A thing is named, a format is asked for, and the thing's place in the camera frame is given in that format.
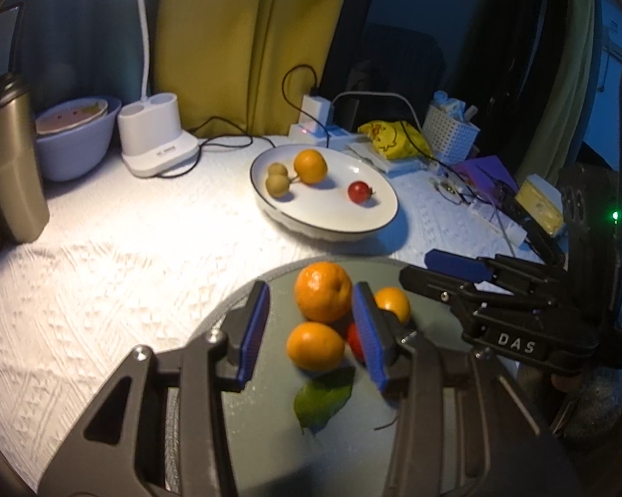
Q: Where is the small orange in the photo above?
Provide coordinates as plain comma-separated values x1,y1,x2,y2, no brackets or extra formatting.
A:
374,286,412,326
286,322,344,374

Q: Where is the red tomato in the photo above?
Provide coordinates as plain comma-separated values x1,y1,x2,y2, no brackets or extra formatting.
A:
348,181,374,204
346,322,365,364

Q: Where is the large dimpled orange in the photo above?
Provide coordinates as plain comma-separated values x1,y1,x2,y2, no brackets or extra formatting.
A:
294,261,352,324

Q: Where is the orange with stem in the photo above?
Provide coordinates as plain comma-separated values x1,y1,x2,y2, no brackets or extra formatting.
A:
293,149,328,185

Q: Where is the yellow tissue box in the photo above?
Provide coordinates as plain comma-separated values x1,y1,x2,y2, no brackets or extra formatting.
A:
515,174,564,237

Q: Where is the purple cloth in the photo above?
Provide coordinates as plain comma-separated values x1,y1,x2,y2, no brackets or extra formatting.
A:
453,156,519,203

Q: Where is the white flat box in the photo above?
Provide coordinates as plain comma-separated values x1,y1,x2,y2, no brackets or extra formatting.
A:
346,141,424,177

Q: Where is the round grey placemat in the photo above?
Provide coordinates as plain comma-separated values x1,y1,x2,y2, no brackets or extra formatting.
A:
163,256,522,497

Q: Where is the white woven basket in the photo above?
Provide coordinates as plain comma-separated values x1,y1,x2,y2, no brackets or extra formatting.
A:
422,91,480,165

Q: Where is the green leaf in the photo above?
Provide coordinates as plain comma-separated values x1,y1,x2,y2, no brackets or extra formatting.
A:
293,367,355,433

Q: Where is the yellow snack bag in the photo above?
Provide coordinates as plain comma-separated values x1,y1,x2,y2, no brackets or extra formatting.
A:
358,120,433,160

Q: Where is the white plate dark rim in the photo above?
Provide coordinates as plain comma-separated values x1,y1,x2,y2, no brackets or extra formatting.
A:
249,144,399,241

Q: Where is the white tablecloth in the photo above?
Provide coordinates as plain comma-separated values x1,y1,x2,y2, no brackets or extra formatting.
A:
0,138,507,487

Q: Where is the white power strip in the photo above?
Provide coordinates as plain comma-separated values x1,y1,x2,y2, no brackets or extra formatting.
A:
288,123,368,150

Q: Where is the white charger plug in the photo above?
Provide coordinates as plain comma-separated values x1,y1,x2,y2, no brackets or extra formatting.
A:
298,95,331,135

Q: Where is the white desk lamp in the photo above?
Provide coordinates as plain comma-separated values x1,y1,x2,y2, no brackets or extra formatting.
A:
118,0,201,180

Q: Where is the lavender bowl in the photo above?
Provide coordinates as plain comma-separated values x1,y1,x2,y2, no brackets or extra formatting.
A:
36,95,122,182

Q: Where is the steel travel tumbler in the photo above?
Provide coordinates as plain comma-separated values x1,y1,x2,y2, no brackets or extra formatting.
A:
0,73,49,244

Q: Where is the yellow curtain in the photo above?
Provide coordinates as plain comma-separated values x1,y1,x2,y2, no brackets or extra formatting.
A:
154,0,344,136

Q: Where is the tablet screen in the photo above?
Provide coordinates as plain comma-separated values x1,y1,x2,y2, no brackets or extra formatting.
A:
0,2,24,76

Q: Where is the white cable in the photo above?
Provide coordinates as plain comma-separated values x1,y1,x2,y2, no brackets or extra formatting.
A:
331,91,427,134

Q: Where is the black cable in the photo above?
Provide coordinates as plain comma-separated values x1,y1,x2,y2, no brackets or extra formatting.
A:
155,64,334,181

